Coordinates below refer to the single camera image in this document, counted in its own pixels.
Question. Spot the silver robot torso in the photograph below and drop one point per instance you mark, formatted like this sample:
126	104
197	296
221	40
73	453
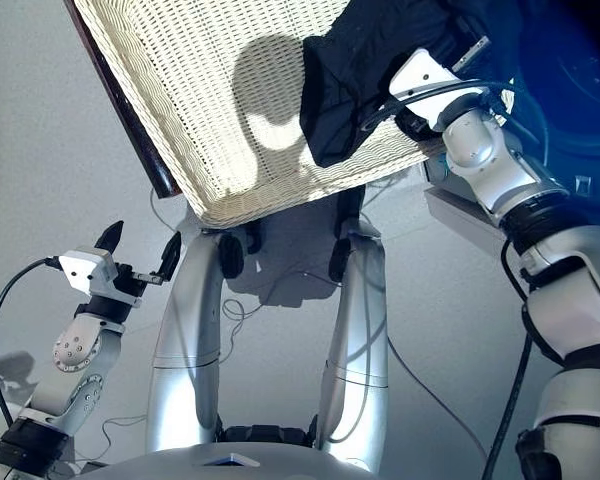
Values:
180	467

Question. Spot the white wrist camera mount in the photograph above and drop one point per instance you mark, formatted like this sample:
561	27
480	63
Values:
85	267
420	75

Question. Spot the grey washing machine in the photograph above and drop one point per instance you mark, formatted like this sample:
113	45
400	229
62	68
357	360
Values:
580	125

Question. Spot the black cloth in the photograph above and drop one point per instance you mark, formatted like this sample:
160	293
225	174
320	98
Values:
340	75

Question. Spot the pale woven basket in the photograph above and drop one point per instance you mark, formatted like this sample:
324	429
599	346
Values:
180	100

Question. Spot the dark brown wooden stand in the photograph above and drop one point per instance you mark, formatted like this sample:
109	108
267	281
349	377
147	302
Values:
145	145

